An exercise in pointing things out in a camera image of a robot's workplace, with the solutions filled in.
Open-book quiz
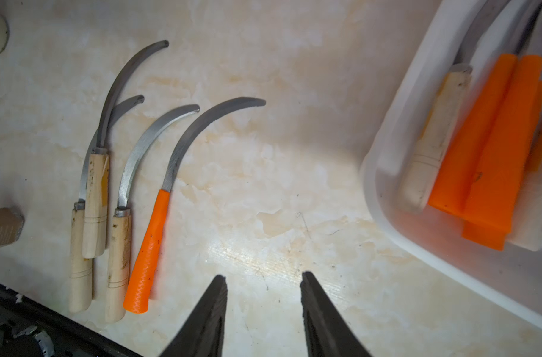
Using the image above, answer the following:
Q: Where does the white storage box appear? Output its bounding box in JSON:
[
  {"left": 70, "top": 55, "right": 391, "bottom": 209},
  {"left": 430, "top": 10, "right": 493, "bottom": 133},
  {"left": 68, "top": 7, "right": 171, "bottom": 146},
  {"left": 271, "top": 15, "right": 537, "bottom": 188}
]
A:
[{"left": 361, "top": 1, "right": 542, "bottom": 329}]

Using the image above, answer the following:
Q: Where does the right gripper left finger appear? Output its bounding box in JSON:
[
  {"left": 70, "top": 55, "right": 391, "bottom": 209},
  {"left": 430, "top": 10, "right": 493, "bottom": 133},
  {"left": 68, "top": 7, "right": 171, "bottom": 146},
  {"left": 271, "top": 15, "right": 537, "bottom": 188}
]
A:
[{"left": 160, "top": 275, "right": 228, "bottom": 356}]

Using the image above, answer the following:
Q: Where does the orange handle sickle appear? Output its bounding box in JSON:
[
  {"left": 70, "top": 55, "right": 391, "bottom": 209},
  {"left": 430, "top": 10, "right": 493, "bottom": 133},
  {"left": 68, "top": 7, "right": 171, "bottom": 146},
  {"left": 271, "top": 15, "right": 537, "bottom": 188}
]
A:
[
  {"left": 462, "top": 7, "right": 542, "bottom": 251},
  {"left": 124, "top": 97, "right": 266, "bottom": 314},
  {"left": 525, "top": 80, "right": 542, "bottom": 173},
  {"left": 428, "top": 1, "right": 542, "bottom": 217}
]

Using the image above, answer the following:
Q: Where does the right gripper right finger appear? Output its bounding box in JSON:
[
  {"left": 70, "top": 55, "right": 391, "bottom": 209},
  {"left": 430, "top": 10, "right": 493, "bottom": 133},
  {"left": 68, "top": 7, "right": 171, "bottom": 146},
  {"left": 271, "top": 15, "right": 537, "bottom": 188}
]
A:
[{"left": 300, "top": 272, "right": 371, "bottom": 357}]

